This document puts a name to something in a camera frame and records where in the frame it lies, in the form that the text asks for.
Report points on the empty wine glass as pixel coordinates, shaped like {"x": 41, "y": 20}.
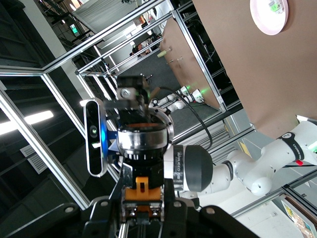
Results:
{"x": 174, "y": 60}

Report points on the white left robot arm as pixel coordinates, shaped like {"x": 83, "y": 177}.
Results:
{"x": 247, "y": 168}

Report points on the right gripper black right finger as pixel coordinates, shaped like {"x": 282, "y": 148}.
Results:
{"x": 183, "y": 218}

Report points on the wine glass yellow liquid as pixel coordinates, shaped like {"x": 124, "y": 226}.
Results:
{"x": 162, "y": 53}

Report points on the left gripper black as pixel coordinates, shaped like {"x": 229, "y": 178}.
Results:
{"x": 133, "y": 116}

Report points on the green exit sign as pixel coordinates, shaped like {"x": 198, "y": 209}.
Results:
{"x": 74, "y": 29}

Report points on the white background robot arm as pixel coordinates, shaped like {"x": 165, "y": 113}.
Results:
{"x": 193, "y": 95}
{"x": 171, "y": 100}

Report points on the brown background table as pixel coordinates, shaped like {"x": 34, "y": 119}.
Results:
{"x": 183, "y": 49}

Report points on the aluminium cage frame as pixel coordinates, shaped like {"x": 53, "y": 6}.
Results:
{"x": 49, "y": 157}

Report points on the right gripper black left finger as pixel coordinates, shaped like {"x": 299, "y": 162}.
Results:
{"x": 99, "y": 218}

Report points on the framed wall poster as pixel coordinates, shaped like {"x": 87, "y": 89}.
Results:
{"x": 297, "y": 215}

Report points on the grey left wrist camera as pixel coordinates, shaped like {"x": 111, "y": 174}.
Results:
{"x": 95, "y": 138}

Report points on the fluorescent ceiling light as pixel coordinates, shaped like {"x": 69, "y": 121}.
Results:
{"x": 39, "y": 117}

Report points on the grey ventilation grille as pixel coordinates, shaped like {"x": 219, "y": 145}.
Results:
{"x": 34, "y": 161}

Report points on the pink round plate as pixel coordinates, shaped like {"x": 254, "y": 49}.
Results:
{"x": 268, "y": 24}

